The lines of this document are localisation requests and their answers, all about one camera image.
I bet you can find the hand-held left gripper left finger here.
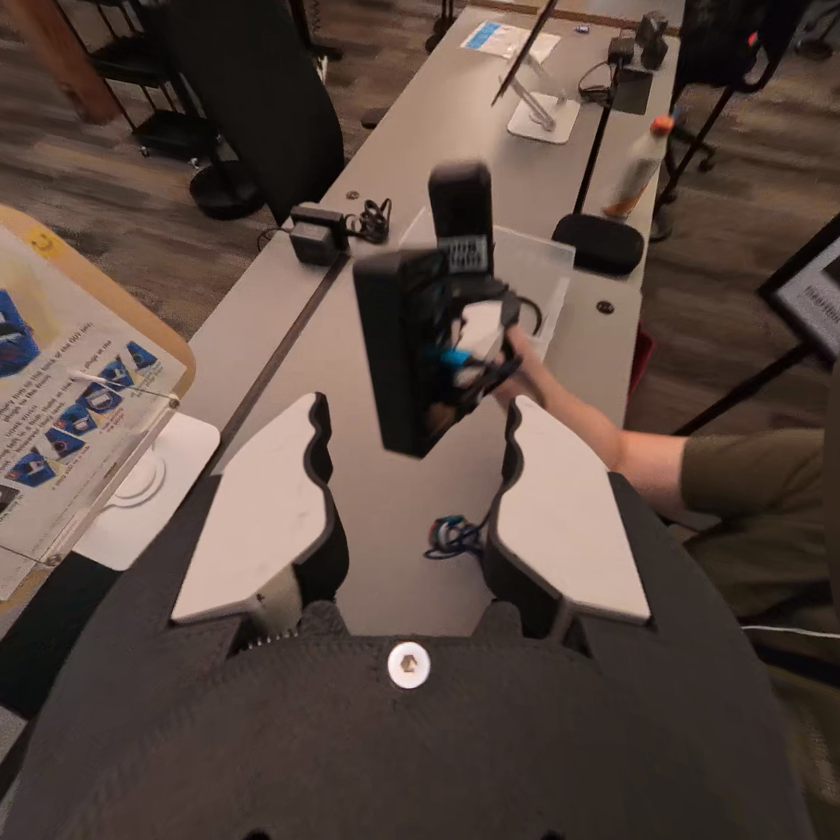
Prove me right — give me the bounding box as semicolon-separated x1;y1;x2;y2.
171;392;352;641

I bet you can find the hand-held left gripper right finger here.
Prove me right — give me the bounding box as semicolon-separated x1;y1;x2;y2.
482;395;652;642

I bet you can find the black USB hub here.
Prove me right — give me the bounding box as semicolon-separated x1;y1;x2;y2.
353;249;462;459

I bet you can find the clear plastic bin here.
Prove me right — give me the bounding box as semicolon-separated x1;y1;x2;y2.
397;206;577;368

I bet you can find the blue braided USB cable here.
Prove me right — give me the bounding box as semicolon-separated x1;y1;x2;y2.
423;348;521;563

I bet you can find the person's right forearm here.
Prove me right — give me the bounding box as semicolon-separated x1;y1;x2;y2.
543;374;688;511

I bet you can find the person's right hand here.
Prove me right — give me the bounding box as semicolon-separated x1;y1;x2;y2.
492;327;560;421

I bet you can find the white board stand base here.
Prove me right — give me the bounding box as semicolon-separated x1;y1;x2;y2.
72;413;221;572
507;59;582;145

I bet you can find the black oval case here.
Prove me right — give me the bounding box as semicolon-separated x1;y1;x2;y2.
551;213;646;277

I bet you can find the black power adapter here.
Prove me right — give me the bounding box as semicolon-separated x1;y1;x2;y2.
289;203;350;266
607;10;670;73

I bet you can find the wooden instruction board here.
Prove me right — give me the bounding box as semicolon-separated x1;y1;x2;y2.
0;203;196;601
491;0;559;107

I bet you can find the blue white paper sheet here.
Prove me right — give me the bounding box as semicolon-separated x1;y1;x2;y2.
459;20;563;64

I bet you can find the white plastic bottle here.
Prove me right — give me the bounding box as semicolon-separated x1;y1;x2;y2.
602;117;677;219

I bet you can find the person's olive shirt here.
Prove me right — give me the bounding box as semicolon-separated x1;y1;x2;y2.
679;430;840;840

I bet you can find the black slanted panel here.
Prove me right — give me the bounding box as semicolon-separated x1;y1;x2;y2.
164;0;346;225

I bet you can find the black pole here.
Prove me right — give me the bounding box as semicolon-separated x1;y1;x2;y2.
184;85;263;222

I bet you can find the black office chair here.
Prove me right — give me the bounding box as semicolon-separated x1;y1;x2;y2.
650;0;809;242

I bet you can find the black framed marker sign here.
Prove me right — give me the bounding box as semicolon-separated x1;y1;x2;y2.
672;217;840;437

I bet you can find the black metal cart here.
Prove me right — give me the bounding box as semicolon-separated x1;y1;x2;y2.
56;0;219;160

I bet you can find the coiled black adapter cable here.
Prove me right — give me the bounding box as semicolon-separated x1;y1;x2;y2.
344;197;393;245

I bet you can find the white earphone cable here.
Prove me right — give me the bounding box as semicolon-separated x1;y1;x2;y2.
742;623;840;640

